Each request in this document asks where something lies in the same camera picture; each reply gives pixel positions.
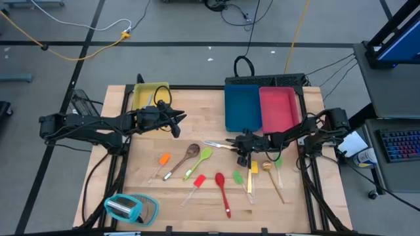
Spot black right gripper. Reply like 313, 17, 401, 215
225, 128, 274, 158

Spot black hanging cable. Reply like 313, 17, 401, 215
233, 0, 262, 79

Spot teal framed metal grater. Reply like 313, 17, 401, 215
103, 193, 160, 228

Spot white paper sheet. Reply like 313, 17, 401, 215
337, 130, 369, 159

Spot black floor cable bundle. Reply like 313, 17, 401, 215
203, 0, 275, 32

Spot dark grey desk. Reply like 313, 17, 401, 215
362, 117, 420, 194

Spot yellow floor cable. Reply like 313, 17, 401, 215
0, 9, 133, 62

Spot orange spatula clear handle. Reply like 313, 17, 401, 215
147, 152, 172, 185

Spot green silicone spoon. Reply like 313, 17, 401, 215
182, 146, 213, 182

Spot white floor cable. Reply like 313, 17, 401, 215
30, 0, 133, 33

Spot backlit rainbow keyboard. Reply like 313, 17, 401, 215
379, 128, 420, 164

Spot gold metal spoon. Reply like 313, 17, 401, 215
261, 161, 286, 205

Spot red spatula clear handle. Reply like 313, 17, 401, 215
180, 174, 207, 208

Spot black aluminium table frame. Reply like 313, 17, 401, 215
73, 73, 354, 236

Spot black perforated computer box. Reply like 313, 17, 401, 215
224, 73, 308, 88

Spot green spatula clear handle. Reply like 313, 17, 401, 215
274, 156, 285, 191
232, 170, 255, 205

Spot black chair base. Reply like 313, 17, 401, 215
0, 100, 14, 119

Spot yellow plastic bin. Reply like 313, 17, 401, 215
131, 81, 172, 132

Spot black computer cables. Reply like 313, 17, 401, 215
304, 52, 359, 101

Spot yellow spatula clear handle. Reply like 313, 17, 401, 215
250, 160, 260, 198

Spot white bottle blue label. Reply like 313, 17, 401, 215
352, 147, 379, 169

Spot pink plastic bin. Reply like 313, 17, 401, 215
259, 86, 301, 135

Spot red silicone spoon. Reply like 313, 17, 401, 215
214, 172, 232, 220

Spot black wire basket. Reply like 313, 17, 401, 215
66, 88, 101, 117

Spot grey blue floor bar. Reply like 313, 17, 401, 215
3, 0, 65, 9
0, 73, 34, 83

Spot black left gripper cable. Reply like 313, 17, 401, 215
153, 85, 173, 106

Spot monitor on black stand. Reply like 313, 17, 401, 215
365, 0, 420, 70

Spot blue plastic bin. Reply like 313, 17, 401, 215
224, 84, 264, 133

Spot yellow hanging cable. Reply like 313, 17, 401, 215
283, 0, 311, 75

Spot brown wooden spoon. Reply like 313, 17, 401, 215
161, 143, 201, 182

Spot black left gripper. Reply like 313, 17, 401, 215
135, 99, 188, 133

